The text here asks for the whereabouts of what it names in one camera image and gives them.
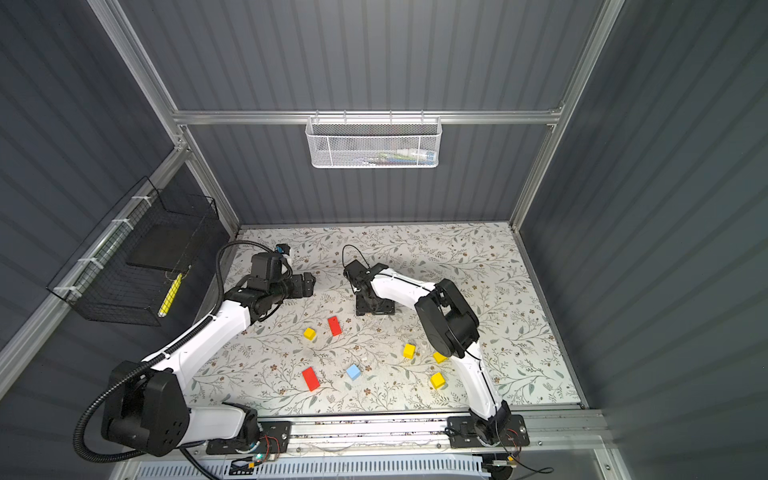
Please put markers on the pens in white basket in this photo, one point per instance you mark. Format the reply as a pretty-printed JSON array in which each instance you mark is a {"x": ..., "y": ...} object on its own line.
[{"x": 401, "y": 157}]

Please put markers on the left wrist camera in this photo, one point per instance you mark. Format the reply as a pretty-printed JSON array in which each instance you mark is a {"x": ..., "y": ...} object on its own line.
[{"x": 271, "y": 264}]

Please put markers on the yellow marker pen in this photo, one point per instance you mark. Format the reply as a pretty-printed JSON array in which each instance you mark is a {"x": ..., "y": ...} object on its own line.
[{"x": 170, "y": 296}]

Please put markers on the light blue cube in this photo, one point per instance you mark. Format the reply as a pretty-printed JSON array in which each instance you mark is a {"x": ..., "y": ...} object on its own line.
[{"x": 353, "y": 372}]

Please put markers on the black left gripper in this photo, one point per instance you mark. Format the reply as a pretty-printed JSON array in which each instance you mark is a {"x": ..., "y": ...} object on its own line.
[{"x": 297, "y": 279}]

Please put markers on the black flat pad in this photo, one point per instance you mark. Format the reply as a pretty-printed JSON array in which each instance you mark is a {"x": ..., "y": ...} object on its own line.
[{"x": 165, "y": 248}]

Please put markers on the black wire basket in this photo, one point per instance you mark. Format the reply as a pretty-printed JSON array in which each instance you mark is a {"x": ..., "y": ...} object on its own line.
[{"x": 131, "y": 273}]

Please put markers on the red block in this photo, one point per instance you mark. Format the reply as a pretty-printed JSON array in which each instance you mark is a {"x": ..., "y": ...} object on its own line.
[
  {"x": 311, "y": 379},
  {"x": 334, "y": 326}
]

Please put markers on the white wire mesh basket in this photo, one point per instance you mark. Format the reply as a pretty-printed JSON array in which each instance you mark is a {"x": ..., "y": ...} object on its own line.
[{"x": 337, "y": 145}]

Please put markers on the white perforated vent panel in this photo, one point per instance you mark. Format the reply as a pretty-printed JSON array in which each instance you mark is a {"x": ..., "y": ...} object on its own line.
[{"x": 437, "y": 466}]

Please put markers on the aluminium mounting rail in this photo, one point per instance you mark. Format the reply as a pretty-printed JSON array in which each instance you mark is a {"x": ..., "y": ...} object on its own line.
[{"x": 423, "y": 432}]

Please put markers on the small yellow cube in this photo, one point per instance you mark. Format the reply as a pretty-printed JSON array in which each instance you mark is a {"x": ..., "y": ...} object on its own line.
[
  {"x": 409, "y": 351},
  {"x": 310, "y": 334}
]

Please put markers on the yellow cube lower right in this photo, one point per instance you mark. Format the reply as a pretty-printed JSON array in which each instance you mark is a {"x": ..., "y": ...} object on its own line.
[{"x": 437, "y": 381}]

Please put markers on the small yellow cube left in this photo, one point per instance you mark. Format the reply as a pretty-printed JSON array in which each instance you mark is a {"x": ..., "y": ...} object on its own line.
[{"x": 310, "y": 334}]

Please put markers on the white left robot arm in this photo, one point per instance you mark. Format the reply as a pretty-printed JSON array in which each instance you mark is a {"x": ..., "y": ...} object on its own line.
[{"x": 148, "y": 413}]

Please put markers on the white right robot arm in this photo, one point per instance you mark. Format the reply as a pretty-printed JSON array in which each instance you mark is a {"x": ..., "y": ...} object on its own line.
[{"x": 452, "y": 328}]

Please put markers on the small yellow cube middle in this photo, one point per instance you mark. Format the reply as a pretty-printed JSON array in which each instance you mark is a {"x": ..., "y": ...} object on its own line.
[{"x": 409, "y": 351}]

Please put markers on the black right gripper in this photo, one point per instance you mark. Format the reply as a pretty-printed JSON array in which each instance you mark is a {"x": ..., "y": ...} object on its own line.
[{"x": 361, "y": 308}]

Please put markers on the yellow rectangular block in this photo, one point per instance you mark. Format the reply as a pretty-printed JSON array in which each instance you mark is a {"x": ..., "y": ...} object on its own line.
[{"x": 439, "y": 357}]

